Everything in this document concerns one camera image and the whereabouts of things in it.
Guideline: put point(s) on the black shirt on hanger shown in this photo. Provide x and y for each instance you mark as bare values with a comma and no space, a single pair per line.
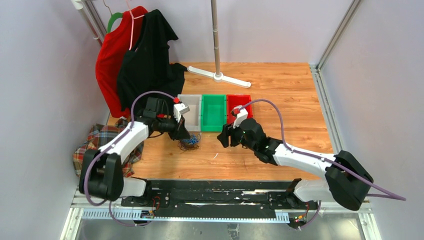
146,66

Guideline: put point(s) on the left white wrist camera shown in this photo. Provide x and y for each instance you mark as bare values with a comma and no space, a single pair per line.
179,109

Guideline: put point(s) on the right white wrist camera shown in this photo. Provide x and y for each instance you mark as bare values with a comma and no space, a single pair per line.
240,115

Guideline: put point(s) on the aluminium corner frame post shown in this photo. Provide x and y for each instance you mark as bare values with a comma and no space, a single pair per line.
347,17

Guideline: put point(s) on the red shirt on hanger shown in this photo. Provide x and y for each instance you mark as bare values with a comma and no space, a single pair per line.
110,58

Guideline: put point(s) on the green plastic bin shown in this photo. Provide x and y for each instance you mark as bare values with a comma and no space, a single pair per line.
213,112

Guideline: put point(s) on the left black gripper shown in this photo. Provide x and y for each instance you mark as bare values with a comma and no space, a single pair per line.
180,132

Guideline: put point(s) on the pink clothes hanger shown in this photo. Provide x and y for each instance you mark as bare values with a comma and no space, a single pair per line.
133,18

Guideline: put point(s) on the white plastic bin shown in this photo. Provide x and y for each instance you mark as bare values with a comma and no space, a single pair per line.
193,117

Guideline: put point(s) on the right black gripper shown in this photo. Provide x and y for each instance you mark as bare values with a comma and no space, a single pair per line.
227,131

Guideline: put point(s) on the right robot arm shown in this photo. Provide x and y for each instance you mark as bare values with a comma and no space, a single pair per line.
342,178

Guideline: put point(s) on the white clothes rack pole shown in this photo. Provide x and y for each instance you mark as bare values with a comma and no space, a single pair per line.
92,18

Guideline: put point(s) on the white stand with pole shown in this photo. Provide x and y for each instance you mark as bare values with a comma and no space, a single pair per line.
217,76

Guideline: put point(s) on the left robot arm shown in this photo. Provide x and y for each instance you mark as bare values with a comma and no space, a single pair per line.
102,174

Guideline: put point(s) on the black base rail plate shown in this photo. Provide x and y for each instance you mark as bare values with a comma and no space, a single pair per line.
219,199

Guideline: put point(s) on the plaid flannel shirt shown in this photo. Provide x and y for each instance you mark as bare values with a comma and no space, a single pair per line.
98,136

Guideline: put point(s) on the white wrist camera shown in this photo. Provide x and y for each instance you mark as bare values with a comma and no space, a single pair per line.
179,109
240,115

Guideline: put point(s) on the green clothes hanger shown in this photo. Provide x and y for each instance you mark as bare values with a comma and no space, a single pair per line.
115,16

